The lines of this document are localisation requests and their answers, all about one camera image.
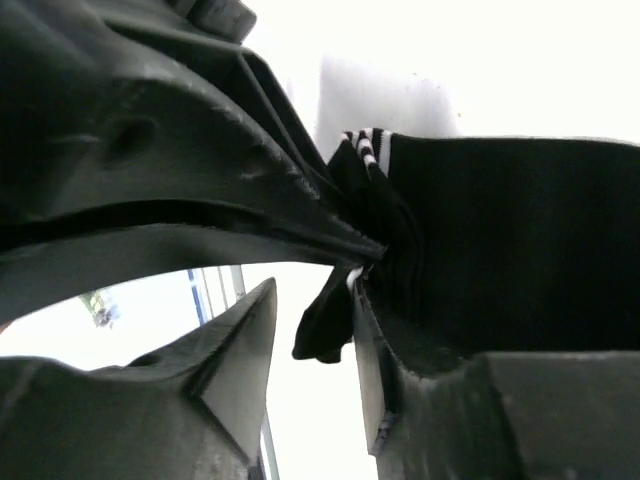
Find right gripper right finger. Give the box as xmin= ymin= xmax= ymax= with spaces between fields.
xmin=353 ymin=281 xmax=639 ymax=479

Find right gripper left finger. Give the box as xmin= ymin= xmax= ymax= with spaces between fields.
xmin=0 ymin=277 xmax=279 ymax=480

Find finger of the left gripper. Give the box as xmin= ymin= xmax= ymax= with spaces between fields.
xmin=0 ymin=222 xmax=351 ymax=324
xmin=1 ymin=1 xmax=381 ymax=260

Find black sock white stripes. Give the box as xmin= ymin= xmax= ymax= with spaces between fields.
xmin=292 ymin=128 xmax=639 ymax=363

